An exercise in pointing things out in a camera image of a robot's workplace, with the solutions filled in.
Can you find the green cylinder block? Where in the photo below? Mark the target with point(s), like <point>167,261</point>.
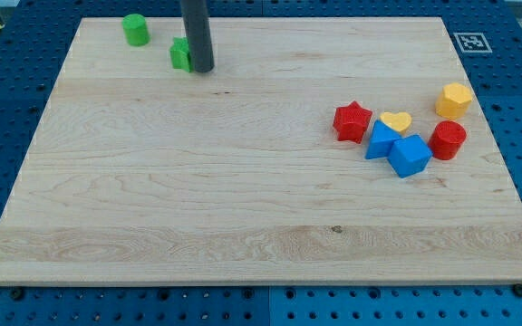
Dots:
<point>135,29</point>

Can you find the yellow hexagon block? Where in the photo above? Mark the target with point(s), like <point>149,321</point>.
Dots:
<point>453,101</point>

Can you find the blue cube block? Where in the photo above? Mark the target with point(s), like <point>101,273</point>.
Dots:
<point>409,156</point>

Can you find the light wooden board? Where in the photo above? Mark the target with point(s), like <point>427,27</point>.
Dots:
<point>142,175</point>

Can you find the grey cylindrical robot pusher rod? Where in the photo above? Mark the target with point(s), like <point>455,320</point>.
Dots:
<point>197,29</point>

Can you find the red star block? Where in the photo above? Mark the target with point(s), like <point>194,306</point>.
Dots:
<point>351,122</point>

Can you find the red cylinder block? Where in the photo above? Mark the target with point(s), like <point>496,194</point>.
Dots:
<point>447,139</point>

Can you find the blue triangle block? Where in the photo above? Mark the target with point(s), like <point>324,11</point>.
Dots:
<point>381,140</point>

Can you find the yellow heart block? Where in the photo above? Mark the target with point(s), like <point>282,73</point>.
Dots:
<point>399,121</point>

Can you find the white fiducial marker tag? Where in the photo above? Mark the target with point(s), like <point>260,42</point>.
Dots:
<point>469,42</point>

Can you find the green star block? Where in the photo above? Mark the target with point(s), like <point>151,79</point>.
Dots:
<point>180,54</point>

